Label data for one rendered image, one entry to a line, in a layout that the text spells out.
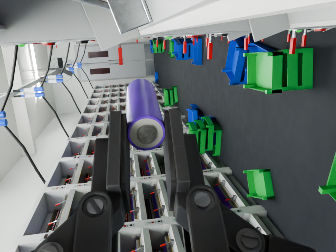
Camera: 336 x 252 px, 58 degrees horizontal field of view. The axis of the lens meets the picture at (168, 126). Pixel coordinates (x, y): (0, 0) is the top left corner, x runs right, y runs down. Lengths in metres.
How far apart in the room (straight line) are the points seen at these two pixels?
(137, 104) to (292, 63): 1.49
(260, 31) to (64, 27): 0.24
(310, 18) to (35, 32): 0.32
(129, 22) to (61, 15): 0.18
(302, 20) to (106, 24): 0.23
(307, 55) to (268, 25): 1.25
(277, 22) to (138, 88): 0.29
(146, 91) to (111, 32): 0.22
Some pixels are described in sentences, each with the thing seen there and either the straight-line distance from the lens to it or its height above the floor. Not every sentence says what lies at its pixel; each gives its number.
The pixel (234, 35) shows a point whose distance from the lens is 0.51.
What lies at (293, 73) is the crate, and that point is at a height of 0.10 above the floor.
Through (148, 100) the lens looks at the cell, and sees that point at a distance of 0.16.
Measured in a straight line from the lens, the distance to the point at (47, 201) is 2.91.
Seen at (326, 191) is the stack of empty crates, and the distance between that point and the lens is 1.14.
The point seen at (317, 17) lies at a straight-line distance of 0.39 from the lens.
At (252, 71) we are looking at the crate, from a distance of 1.86.
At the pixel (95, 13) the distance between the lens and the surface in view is 0.38.
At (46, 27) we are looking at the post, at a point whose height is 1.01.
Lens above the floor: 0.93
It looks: 8 degrees down
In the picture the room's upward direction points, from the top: 95 degrees counter-clockwise
